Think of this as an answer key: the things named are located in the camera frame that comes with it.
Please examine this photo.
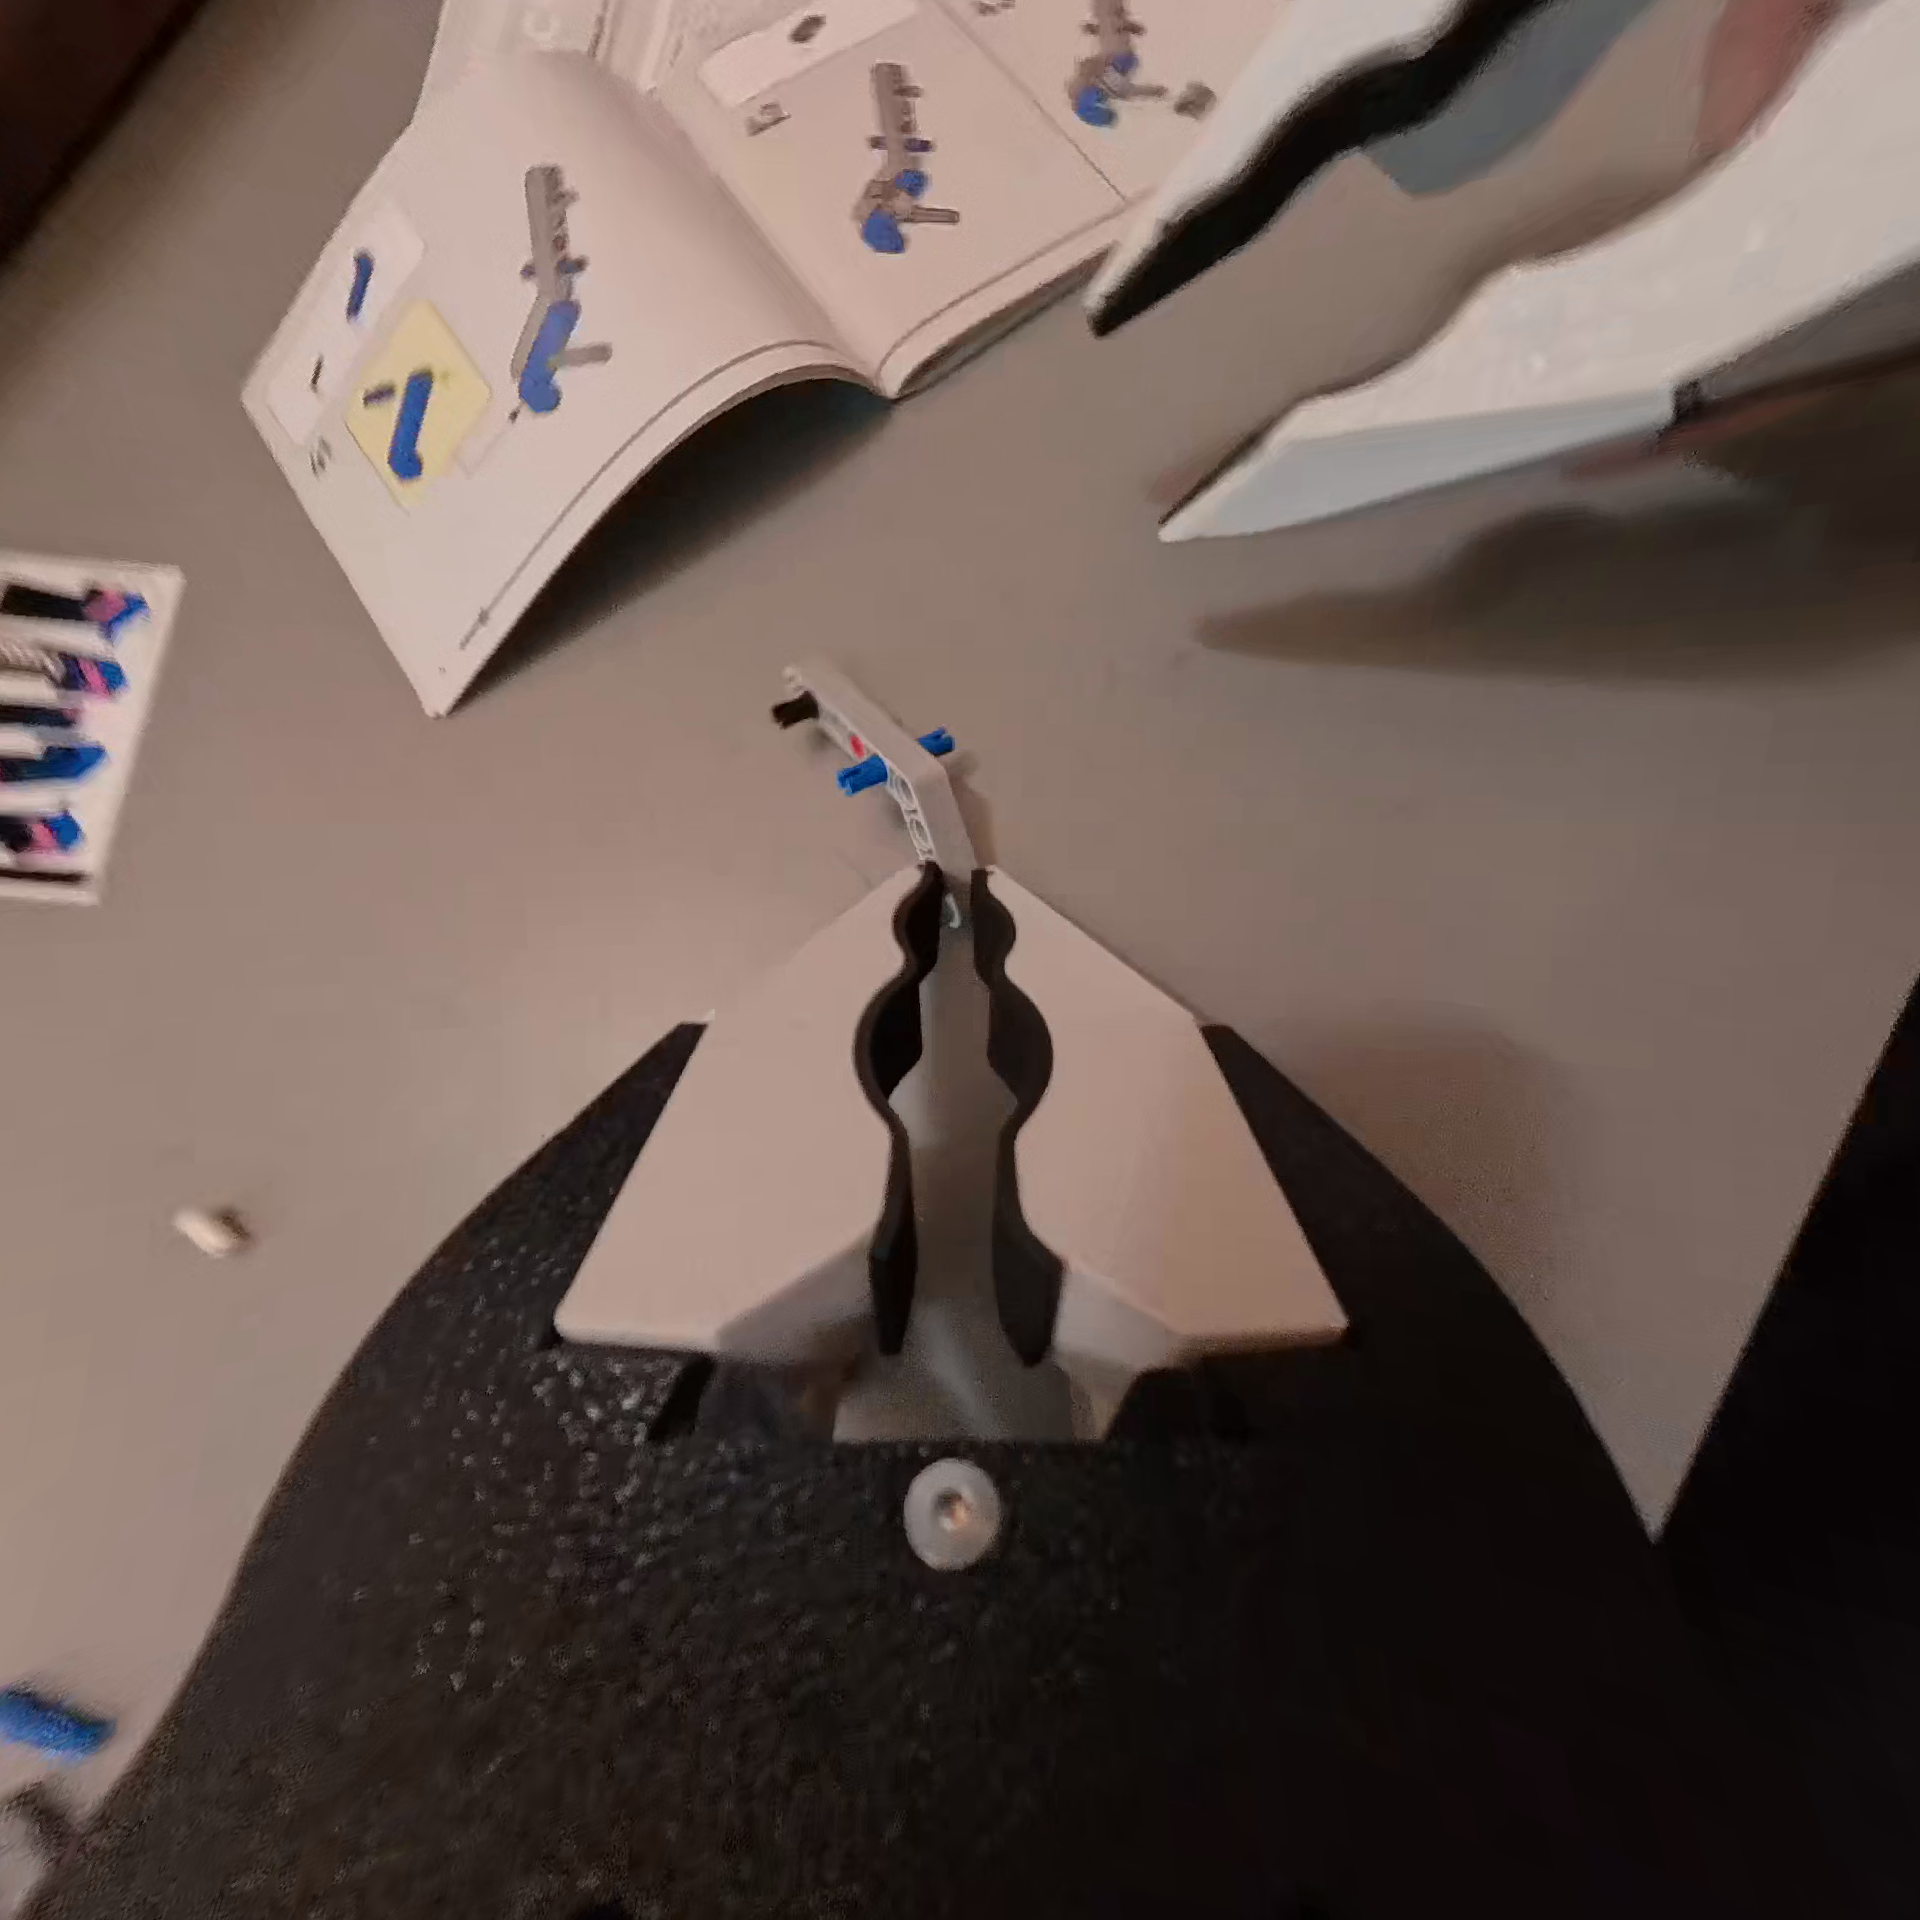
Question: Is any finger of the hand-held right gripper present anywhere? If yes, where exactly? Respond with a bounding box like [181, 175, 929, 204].
[1078, 0, 1567, 340]
[1153, 0, 1920, 549]

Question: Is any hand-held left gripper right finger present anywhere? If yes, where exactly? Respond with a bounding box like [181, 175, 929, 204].
[966, 867, 1353, 1423]

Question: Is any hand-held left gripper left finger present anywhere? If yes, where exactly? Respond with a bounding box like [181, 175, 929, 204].
[551, 861, 946, 1397]

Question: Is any grey plastic beam assembly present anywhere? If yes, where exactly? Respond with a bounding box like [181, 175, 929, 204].
[768, 655, 1001, 944]

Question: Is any white instruction booklet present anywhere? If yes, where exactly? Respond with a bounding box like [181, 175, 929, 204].
[238, 0, 1310, 723]

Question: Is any sticker sheet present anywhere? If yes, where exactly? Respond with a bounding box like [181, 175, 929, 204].
[0, 550, 190, 909]

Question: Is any blue plastic toy piece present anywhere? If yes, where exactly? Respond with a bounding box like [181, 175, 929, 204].
[0, 1684, 120, 1763]

